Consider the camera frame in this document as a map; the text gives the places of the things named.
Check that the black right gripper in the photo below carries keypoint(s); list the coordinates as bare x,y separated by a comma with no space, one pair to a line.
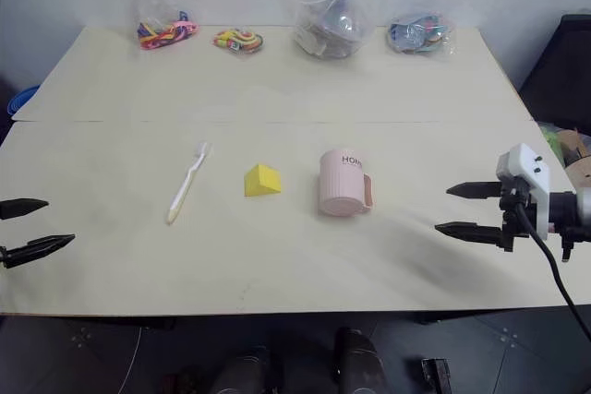
511,214

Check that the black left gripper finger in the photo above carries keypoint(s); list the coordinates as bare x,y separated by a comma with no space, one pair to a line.
37,247
20,207

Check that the blue round container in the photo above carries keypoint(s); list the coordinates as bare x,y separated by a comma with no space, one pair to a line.
20,99

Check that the box of green and brown items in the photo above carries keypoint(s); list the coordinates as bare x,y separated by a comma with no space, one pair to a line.
570,145

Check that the pink ribbed cup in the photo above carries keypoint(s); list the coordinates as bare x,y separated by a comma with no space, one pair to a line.
344,184

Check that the white toothbrush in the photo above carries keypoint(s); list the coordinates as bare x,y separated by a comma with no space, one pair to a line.
187,185

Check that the black chair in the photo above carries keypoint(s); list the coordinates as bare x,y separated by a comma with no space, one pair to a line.
556,71

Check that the small black block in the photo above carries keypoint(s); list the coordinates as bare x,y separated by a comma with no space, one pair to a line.
435,373

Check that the bag of blue round pieces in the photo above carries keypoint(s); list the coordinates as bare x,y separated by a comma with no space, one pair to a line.
420,35

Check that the dark rounded robot foot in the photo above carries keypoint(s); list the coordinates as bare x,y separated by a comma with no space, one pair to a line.
360,361

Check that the yellow soap block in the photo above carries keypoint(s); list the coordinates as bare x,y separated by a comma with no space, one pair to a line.
262,180

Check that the bag of colourful ribbons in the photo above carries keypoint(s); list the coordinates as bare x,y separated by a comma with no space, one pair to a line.
164,34

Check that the clear bag of mixed items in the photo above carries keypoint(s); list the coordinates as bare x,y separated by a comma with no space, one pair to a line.
330,25

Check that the bag of colourful beads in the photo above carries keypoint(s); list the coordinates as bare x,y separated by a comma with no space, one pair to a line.
239,40

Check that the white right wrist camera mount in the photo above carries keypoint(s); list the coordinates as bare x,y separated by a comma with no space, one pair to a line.
532,177

